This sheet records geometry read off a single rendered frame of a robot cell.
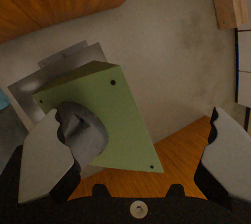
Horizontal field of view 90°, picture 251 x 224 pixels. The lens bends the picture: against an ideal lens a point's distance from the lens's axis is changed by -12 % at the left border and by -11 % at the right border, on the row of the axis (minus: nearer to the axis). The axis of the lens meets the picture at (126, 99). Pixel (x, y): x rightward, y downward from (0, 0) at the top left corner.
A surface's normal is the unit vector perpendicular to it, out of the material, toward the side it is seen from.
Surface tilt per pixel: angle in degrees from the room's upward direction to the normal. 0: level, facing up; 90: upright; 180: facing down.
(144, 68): 0
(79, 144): 31
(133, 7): 0
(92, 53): 0
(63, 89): 44
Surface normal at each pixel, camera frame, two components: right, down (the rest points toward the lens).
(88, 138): 0.65, -0.11
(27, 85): 0.35, 0.28
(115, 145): -0.34, 0.53
